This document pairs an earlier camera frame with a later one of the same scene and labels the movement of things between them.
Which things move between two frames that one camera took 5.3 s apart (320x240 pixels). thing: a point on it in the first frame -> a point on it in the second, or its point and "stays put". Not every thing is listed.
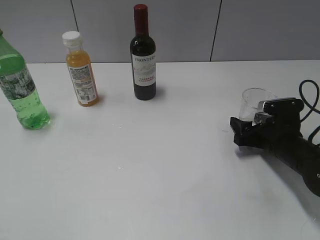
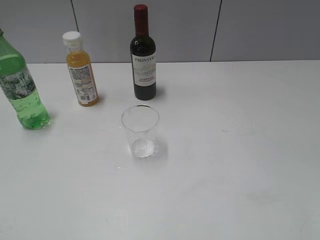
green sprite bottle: x=17 y=84 stays put
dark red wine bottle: x=143 y=56 stays put
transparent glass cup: x=251 y=97 -> x=141 y=122
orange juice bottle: x=80 y=69 stays put
